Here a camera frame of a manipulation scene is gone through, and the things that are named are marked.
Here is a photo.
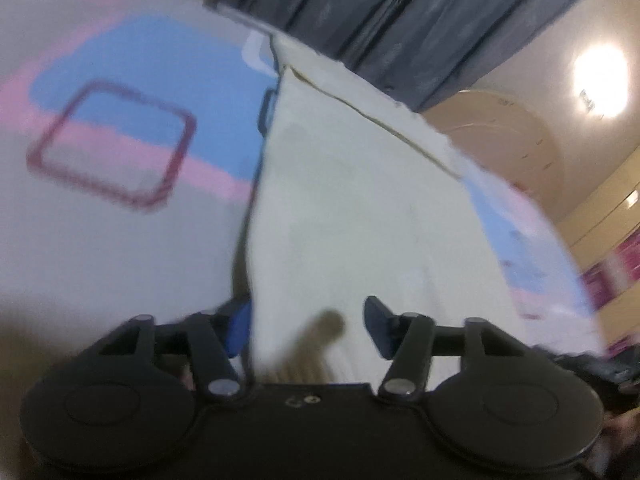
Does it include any cream knit sweater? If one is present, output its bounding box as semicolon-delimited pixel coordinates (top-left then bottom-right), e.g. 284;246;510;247
245;35;525;385

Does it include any cream wardrobe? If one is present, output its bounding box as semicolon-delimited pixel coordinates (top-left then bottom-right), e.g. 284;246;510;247
554;146;640;311

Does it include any cream round headboard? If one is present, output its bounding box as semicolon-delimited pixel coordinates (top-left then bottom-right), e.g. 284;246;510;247
423;90;564;216

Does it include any patterned bed sheet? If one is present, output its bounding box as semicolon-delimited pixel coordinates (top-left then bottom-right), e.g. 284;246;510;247
1;0;604;443

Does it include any blue grey curtain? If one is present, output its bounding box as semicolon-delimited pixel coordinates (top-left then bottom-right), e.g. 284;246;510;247
205;0;577;110

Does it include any wall lamp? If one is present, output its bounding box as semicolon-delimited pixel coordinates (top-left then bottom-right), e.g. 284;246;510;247
578;89;604;120

